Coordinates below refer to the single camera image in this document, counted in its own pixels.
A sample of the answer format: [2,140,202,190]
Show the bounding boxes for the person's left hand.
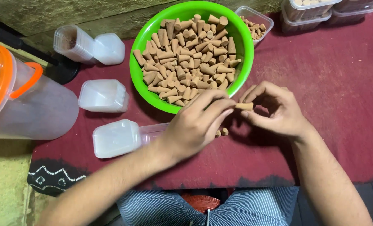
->
[157,89,237,164]

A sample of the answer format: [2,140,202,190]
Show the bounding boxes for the person's right hand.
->
[239,81,310,139]

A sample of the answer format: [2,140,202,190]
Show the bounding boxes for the single brown incense cone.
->
[235,102,254,111]

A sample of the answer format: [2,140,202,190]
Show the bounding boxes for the clear empty plastic container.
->
[138,123,170,147]

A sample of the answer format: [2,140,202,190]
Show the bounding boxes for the maroon cloth with black edge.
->
[27,9,373,197]

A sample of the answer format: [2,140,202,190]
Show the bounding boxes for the heap of brown incense cones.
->
[132,14,242,107]

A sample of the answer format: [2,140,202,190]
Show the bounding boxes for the red woven basket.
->
[181,192,221,214]

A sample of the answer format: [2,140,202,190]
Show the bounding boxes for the brown cone bits pile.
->
[241,16,267,41]

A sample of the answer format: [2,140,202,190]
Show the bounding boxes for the clear lidded plastic container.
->
[328,0,373,26]
[280,8,333,34]

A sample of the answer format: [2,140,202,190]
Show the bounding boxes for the green plastic bowl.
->
[129,1,255,115]

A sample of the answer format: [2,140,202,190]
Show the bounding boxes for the clear plastic open container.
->
[234,6,274,44]

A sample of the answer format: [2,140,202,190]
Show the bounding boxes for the person's striped shorts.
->
[116,186,300,226]

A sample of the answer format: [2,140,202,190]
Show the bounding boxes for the clear lidded container with cones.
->
[288,0,343,21]

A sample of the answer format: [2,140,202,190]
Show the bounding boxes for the black stand with round base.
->
[0,23,81,85]

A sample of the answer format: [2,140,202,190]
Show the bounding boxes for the stack of clear plastic containers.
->
[53,25,96,64]

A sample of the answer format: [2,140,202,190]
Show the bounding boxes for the translucent jug with orange lid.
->
[0,44,80,140]

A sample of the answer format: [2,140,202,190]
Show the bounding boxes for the weathered wooden plank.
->
[0,0,283,54]

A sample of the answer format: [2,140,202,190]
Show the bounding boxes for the white drawstring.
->
[189,209,211,226]

